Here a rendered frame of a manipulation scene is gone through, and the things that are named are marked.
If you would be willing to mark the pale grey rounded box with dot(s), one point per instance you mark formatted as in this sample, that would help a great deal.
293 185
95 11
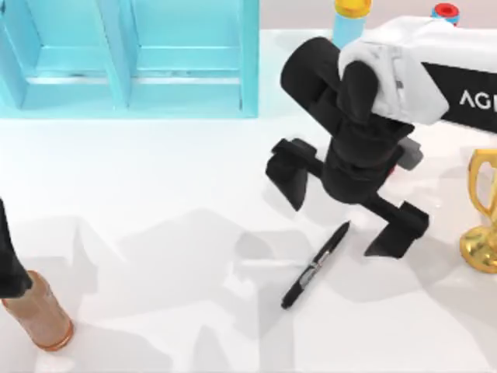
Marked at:
412 154

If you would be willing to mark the black marker pen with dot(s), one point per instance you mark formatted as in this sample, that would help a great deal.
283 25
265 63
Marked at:
315 266

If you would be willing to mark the light blue rack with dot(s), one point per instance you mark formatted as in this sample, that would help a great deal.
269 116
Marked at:
186 58

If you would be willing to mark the brown bottle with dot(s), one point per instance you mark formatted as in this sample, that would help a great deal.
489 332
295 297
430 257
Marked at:
42 314

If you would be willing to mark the gold trophy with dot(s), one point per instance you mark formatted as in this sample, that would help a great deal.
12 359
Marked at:
481 245

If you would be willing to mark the blue bottle with yellow cap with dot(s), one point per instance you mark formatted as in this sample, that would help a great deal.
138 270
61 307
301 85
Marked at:
348 27

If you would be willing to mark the blue bottle with red cap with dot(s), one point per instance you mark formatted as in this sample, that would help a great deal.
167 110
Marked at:
445 13

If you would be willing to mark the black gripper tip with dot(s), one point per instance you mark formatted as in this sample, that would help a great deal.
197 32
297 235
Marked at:
11 268

